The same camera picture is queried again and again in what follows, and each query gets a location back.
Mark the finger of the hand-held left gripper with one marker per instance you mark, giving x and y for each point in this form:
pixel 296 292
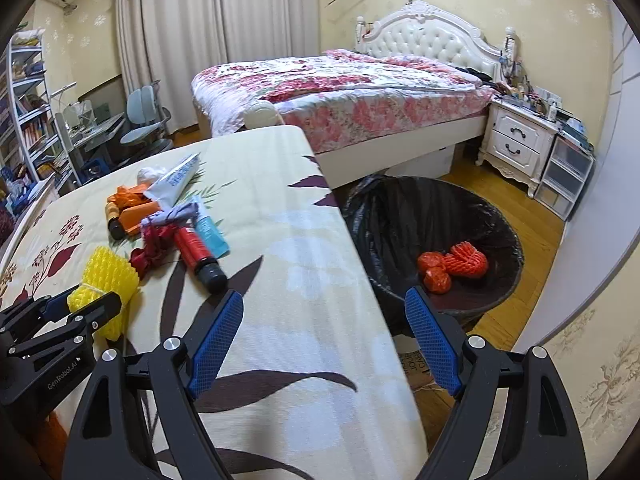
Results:
pixel 97 309
pixel 52 306

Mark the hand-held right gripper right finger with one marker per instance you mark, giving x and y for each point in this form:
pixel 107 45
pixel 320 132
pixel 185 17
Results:
pixel 430 340

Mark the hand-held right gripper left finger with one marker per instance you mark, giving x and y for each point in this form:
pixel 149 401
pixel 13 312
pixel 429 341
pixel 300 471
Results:
pixel 215 345

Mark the yellow foam fruit net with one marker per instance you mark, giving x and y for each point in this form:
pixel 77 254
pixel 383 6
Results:
pixel 107 272

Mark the red mesh net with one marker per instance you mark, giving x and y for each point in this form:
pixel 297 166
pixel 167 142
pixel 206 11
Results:
pixel 150 247

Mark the orange bottle with black cap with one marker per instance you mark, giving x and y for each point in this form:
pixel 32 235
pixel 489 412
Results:
pixel 115 215

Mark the orange wrapper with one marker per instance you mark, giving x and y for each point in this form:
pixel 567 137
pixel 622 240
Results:
pixel 140 220

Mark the red bottle with black cap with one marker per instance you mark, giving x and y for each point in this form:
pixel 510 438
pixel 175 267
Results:
pixel 192 247

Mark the blue tube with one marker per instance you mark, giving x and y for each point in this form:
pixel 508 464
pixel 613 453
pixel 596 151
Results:
pixel 212 237

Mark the lilac plastic bag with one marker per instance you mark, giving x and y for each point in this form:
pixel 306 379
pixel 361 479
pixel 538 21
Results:
pixel 170 215

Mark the black lined trash bin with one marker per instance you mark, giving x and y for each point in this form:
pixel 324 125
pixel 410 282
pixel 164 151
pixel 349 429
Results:
pixel 395 220

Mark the cardboard box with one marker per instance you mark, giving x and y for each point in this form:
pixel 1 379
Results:
pixel 415 367

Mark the crumpled orange plastic bag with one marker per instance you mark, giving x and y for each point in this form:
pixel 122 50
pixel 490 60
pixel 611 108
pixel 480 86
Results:
pixel 127 194

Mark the blue crate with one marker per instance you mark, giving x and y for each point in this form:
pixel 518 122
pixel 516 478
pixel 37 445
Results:
pixel 97 167

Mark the white crumpled tissue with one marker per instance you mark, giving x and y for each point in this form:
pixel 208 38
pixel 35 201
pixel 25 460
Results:
pixel 147 175

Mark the silver powder sachet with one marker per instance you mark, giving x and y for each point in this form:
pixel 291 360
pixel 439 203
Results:
pixel 172 180

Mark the grey study desk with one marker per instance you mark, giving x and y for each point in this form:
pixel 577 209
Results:
pixel 95 132

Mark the white storage box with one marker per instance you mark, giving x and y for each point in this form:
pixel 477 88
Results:
pixel 425 160

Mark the white bookshelf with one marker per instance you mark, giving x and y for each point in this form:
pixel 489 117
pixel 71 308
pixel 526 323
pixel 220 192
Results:
pixel 25 110

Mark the pale blue desk chair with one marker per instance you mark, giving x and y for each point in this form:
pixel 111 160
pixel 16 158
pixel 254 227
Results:
pixel 142 110

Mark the white desk lamp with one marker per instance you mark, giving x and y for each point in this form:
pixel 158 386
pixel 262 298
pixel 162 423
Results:
pixel 65 91

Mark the plastic drawer unit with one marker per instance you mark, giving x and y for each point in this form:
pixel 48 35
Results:
pixel 565 170

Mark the white nightstand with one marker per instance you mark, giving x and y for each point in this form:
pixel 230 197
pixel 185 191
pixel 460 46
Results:
pixel 515 135

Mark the white volleyball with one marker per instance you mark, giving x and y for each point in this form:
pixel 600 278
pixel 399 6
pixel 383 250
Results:
pixel 262 115

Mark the clutter of bottles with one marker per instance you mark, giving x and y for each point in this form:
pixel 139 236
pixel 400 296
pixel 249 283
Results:
pixel 530 95

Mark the black garment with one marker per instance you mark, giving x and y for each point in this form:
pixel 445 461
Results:
pixel 475 75

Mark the floral quilt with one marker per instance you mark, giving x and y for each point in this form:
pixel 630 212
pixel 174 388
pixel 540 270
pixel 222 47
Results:
pixel 320 85

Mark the beige curtain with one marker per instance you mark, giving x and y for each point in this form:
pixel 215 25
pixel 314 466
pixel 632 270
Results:
pixel 170 35
pixel 270 10

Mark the white bed with tufted headboard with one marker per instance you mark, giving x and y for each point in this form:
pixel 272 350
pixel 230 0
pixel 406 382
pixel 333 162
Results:
pixel 430 35

